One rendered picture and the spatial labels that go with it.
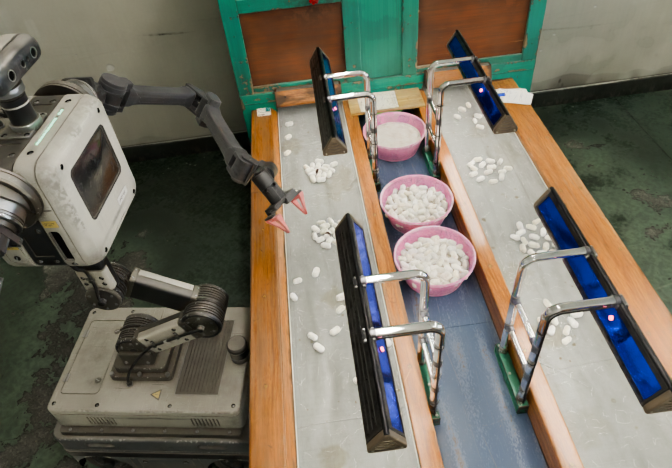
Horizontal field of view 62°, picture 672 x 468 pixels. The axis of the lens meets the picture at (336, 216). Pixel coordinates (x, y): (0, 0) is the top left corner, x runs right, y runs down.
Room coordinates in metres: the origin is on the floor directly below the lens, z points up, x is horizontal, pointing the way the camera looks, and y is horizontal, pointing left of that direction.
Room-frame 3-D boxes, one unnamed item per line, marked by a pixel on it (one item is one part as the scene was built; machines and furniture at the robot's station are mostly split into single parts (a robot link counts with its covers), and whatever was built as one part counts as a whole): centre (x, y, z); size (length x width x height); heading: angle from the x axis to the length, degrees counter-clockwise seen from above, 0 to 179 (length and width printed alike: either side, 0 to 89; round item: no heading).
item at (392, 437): (0.77, -0.04, 1.08); 0.62 x 0.08 x 0.07; 2
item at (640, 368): (0.79, -0.60, 1.08); 0.62 x 0.08 x 0.07; 2
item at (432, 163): (1.75, -0.49, 0.90); 0.20 x 0.19 x 0.45; 2
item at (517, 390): (0.78, -0.52, 0.90); 0.20 x 0.19 x 0.45; 2
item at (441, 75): (2.20, -0.61, 0.83); 0.30 x 0.06 x 0.07; 92
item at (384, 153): (1.92, -0.28, 0.72); 0.27 x 0.27 x 0.10
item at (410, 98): (2.14, -0.28, 0.77); 0.33 x 0.15 x 0.01; 92
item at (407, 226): (1.48, -0.30, 0.72); 0.27 x 0.27 x 0.10
